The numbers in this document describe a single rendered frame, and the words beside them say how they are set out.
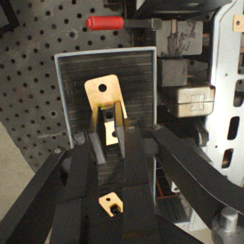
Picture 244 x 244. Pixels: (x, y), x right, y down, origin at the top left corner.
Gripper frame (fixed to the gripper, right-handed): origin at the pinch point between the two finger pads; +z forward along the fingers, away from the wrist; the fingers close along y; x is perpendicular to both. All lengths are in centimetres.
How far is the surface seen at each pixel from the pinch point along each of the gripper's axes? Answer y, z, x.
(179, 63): 13.3, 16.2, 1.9
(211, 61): 24.6, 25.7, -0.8
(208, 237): 74, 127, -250
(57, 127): -27, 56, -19
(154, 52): 7.6, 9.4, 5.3
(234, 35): 31.2, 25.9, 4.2
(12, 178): -120, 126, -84
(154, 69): 7.2, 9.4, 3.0
